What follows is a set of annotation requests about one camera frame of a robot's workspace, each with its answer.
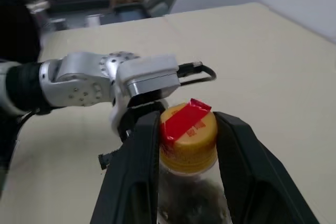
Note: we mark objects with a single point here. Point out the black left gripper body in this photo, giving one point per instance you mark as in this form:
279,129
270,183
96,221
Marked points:
132,115

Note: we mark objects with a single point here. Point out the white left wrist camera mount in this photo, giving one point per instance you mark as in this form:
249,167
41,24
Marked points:
147,66

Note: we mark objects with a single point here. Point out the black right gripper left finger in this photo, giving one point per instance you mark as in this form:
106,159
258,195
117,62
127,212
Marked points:
128,176

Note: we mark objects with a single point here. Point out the yellow bottle cap red tape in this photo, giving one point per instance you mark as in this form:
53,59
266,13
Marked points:
191,142

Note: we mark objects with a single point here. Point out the clear plastic drink bottle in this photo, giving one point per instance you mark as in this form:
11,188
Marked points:
189,197

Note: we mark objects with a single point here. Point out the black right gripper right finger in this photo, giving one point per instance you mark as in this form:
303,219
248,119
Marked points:
252,176

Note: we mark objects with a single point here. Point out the small white bucket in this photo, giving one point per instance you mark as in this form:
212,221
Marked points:
92,20

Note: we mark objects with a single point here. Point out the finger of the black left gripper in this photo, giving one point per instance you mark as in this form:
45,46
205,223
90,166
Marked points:
107,159

